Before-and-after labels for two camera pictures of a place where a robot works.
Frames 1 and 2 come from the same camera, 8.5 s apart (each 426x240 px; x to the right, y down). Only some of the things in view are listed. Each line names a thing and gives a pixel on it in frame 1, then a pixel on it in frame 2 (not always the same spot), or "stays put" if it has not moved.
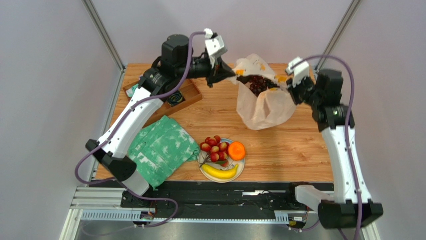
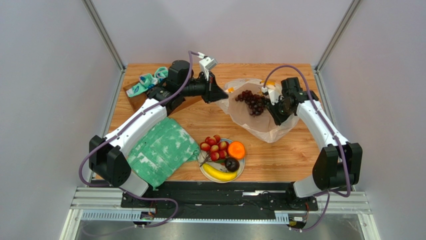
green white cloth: [162, 147] stays put
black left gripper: [220, 72] → [213, 92]
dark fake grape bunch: [258, 85] → [256, 103]
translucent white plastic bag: [273, 108] → [263, 125]
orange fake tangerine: [236, 151] stays put
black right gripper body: [296, 94] → [277, 108]
